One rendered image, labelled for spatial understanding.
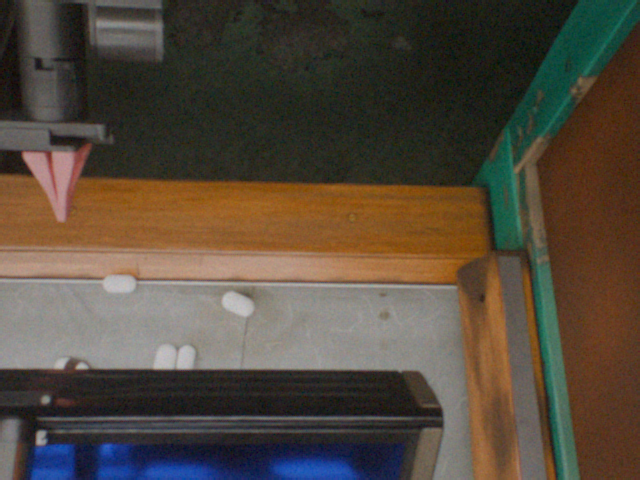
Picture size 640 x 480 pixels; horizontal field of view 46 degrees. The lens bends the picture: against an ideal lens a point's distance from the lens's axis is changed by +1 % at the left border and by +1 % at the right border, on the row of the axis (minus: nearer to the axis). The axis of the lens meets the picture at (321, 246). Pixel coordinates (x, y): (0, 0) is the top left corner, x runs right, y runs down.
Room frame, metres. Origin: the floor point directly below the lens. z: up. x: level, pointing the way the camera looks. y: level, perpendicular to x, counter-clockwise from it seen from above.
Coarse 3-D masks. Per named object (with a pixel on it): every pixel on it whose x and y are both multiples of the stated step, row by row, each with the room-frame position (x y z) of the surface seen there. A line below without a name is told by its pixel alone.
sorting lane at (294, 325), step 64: (0, 320) 0.17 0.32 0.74; (64, 320) 0.19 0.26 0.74; (128, 320) 0.20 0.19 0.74; (192, 320) 0.22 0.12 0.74; (256, 320) 0.23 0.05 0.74; (320, 320) 0.25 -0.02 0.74; (384, 320) 0.26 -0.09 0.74; (448, 320) 0.28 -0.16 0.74; (448, 384) 0.20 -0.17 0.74; (448, 448) 0.14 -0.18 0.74
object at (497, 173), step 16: (496, 144) 0.48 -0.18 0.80; (496, 160) 0.46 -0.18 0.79; (512, 160) 0.44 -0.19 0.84; (480, 176) 0.47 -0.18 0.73; (496, 176) 0.45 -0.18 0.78; (512, 176) 0.42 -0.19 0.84; (496, 192) 0.43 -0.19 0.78; (512, 192) 0.40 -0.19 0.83; (496, 208) 0.41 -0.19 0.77; (512, 208) 0.39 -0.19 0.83; (496, 224) 0.39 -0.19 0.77; (512, 224) 0.37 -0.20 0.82; (496, 240) 0.38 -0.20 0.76; (512, 240) 0.35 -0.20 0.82
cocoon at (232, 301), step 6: (228, 294) 0.25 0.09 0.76; (234, 294) 0.25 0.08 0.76; (228, 300) 0.24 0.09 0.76; (234, 300) 0.24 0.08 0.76; (240, 300) 0.24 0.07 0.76; (246, 300) 0.24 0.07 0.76; (228, 306) 0.23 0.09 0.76; (234, 306) 0.24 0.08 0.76; (240, 306) 0.24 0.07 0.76; (246, 306) 0.24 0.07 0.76; (252, 306) 0.24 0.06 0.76; (234, 312) 0.23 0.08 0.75; (240, 312) 0.23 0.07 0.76; (246, 312) 0.23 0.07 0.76; (252, 312) 0.24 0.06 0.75
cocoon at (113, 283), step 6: (108, 276) 0.24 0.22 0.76; (114, 276) 0.24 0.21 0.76; (120, 276) 0.24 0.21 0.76; (126, 276) 0.24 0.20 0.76; (132, 276) 0.25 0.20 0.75; (108, 282) 0.23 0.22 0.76; (114, 282) 0.23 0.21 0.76; (120, 282) 0.24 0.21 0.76; (126, 282) 0.24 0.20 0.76; (132, 282) 0.24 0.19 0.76; (108, 288) 0.23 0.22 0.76; (114, 288) 0.23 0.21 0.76; (120, 288) 0.23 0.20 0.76; (126, 288) 0.23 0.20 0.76; (132, 288) 0.23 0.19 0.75
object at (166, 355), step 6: (162, 348) 0.17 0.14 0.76; (168, 348) 0.18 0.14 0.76; (174, 348) 0.18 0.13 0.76; (156, 354) 0.17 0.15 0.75; (162, 354) 0.17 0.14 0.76; (168, 354) 0.17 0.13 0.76; (174, 354) 0.17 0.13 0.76; (156, 360) 0.16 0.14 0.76; (162, 360) 0.16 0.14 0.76; (168, 360) 0.16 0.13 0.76; (174, 360) 0.17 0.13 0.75; (156, 366) 0.15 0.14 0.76; (162, 366) 0.16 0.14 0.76; (168, 366) 0.16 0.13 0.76; (174, 366) 0.16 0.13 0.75
